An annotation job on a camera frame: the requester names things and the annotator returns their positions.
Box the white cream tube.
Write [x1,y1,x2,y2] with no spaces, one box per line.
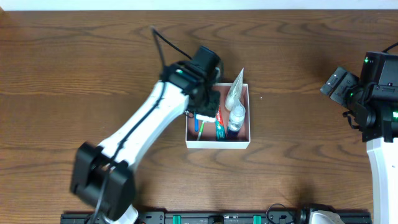
[224,68,244,111]

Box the clear bottle with dark base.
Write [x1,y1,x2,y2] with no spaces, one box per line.
[227,103,246,139]

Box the green white toothbrush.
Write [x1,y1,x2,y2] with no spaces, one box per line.
[197,121,206,141]

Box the green white toothpaste tube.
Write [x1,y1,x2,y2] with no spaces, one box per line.
[215,106,226,141]

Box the green Dettol soap box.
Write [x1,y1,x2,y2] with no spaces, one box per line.
[195,114,216,123]

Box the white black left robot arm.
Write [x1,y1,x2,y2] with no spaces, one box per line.
[70,65,189,223]

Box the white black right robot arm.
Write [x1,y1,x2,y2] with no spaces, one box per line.
[320,50,397,223]

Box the white box with pink interior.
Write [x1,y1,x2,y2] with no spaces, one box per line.
[185,83,251,149]

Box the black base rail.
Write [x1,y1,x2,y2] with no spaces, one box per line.
[60,210,372,224]

